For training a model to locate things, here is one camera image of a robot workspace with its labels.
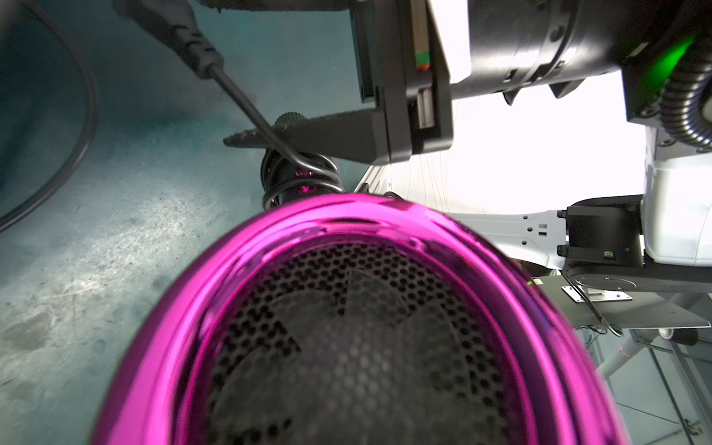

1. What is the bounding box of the green table mat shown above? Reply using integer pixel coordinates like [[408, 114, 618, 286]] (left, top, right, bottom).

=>
[[1, 1, 363, 444]]

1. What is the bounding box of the grey hair dryer pink ring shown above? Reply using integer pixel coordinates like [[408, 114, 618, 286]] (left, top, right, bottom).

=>
[[91, 110, 630, 445]]

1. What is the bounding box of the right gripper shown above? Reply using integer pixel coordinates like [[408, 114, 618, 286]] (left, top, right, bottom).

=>
[[221, 0, 454, 166]]

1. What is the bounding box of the green dryer black cord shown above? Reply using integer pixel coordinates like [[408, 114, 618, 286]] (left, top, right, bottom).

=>
[[0, 0, 98, 235]]

